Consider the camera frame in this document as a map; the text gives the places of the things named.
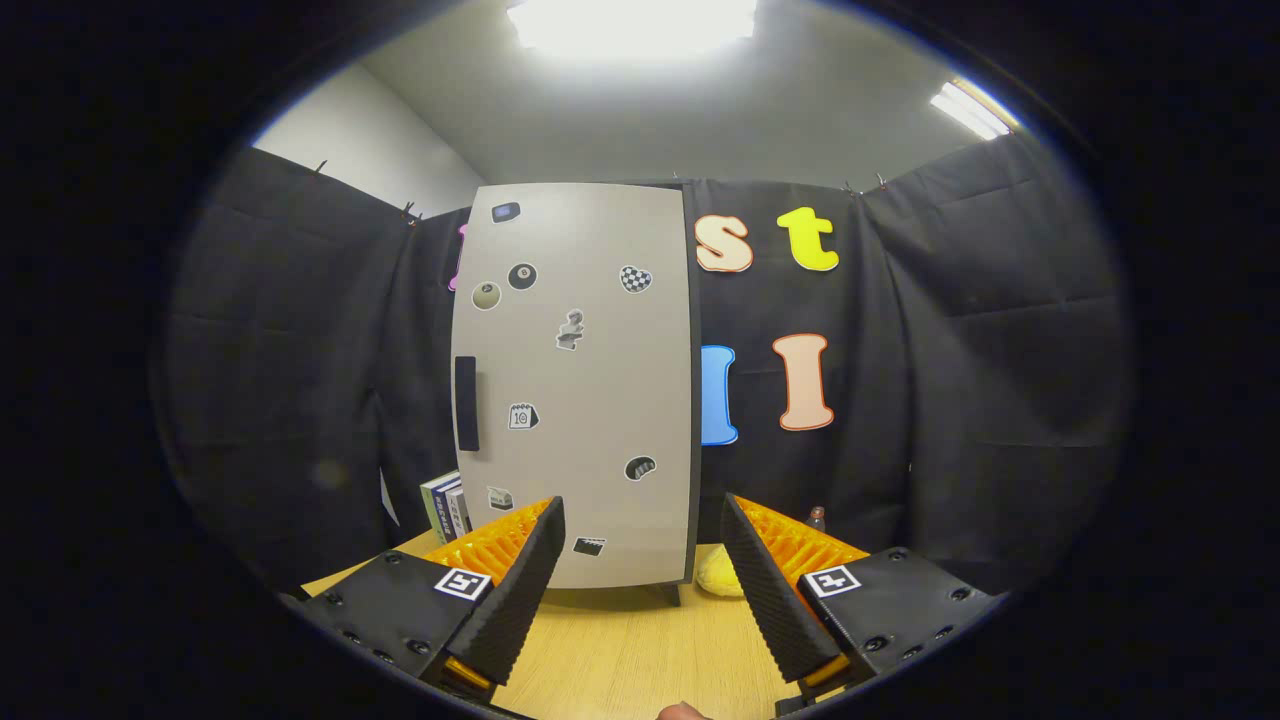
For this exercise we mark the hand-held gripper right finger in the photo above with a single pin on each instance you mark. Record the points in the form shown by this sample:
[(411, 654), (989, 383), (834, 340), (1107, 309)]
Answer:
[(768, 600)]

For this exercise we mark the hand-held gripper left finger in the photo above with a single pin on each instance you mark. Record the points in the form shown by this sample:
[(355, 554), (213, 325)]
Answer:
[(520, 590)]

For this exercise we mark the dark grey shoe cabinet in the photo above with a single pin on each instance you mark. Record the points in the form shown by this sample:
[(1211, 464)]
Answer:
[(693, 300)]

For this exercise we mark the yellow corn toy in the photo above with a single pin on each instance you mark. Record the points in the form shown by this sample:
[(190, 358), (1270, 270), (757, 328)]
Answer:
[(718, 575)]

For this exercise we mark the clear plastic bottle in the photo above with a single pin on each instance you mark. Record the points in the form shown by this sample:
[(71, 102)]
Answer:
[(817, 520)]

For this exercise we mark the white book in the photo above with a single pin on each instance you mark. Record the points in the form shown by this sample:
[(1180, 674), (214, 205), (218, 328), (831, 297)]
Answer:
[(458, 512)]

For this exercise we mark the blue book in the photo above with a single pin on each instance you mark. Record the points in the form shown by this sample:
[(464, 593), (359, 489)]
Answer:
[(441, 512)]

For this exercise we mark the green book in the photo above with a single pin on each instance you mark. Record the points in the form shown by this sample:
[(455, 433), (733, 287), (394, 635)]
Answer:
[(428, 505)]

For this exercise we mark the black backdrop cloth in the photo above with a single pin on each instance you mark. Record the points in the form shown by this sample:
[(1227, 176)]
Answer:
[(300, 400)]

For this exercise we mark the narrow ceiling light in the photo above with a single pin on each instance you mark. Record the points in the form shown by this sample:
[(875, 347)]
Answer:
[(970, 110)]

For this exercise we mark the large ceiling light panel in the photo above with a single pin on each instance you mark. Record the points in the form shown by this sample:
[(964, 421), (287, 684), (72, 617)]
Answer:
[(630, 25)]

